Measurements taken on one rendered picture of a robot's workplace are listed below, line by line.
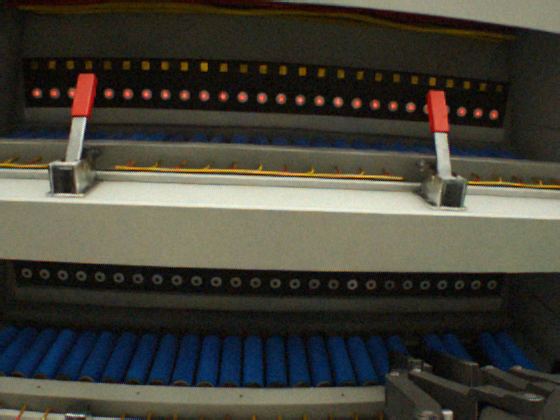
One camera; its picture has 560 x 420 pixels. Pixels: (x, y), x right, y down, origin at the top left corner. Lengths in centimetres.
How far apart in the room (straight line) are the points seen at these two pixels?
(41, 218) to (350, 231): 21
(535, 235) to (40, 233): 35
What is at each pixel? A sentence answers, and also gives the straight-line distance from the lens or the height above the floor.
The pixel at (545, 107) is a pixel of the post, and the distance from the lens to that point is 53.
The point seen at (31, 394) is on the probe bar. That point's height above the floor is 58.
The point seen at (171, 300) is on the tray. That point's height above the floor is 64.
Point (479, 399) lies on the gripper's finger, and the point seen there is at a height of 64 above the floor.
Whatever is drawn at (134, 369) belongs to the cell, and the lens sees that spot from 39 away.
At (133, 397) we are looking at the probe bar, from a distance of 36.
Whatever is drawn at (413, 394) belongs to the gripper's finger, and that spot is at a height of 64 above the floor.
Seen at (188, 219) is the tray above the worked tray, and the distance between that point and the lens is 27.
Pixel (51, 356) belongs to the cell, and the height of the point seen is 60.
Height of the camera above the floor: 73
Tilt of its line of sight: 2 degrees up
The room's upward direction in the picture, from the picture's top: 2 degrees clockwise
